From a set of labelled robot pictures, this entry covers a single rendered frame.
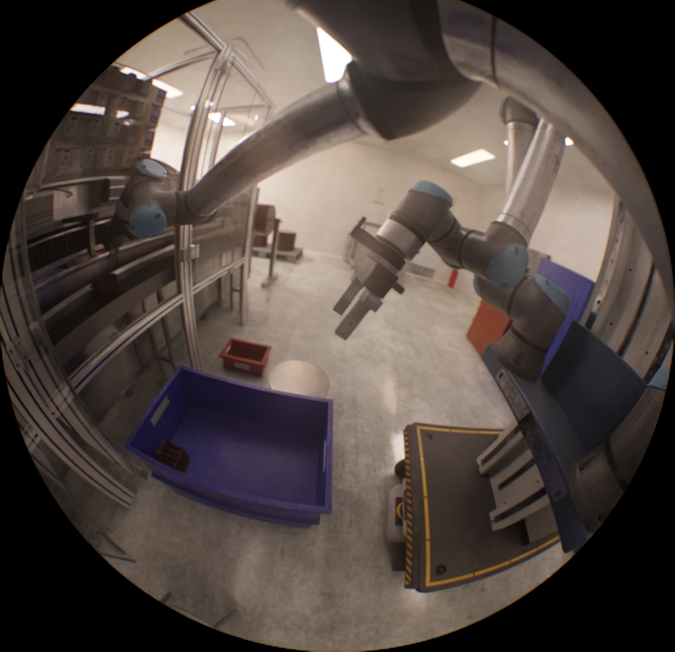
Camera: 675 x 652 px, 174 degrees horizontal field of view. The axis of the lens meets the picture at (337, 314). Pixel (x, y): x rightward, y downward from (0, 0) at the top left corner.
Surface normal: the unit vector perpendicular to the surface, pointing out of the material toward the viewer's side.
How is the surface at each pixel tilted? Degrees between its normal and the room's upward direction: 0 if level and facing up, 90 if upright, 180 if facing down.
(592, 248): 90
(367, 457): 0
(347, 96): 123
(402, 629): 0
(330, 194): 90
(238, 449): 0
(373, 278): 83
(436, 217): 98
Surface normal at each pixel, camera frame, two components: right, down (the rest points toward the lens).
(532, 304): -0.94, -0.10
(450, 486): 0.20, -0.87
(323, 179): -0.04, 0.44
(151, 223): 0.44, 0.89
